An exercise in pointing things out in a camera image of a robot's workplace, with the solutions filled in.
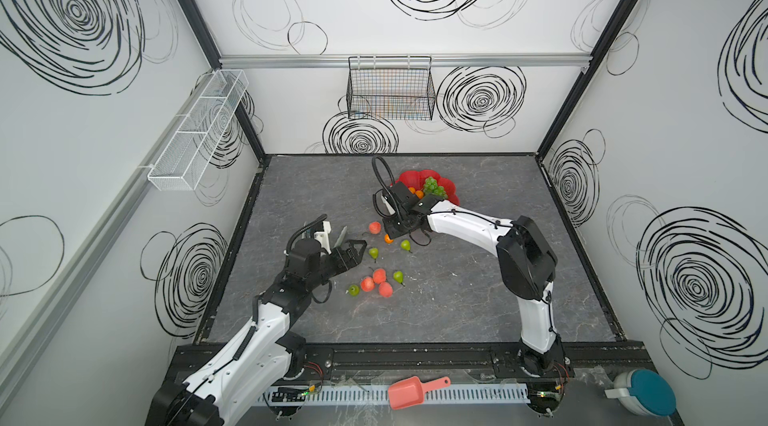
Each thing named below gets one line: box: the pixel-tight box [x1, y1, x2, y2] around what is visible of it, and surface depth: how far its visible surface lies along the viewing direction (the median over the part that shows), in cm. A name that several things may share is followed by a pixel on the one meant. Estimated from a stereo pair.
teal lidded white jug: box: [605, 368, 677, 417], surface depth 67 cm
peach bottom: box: [378, 282, 393, 298], surface depth 86 cm
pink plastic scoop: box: [388, 376, 451, 410], surface depth 71 cm
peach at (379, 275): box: [373, 268, 386, 284], surface depth 88 cm
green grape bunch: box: [423, 176, 448, 199], surface depth 106 cm
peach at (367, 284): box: [360, 276, 375, 292], surface depth 86 cm
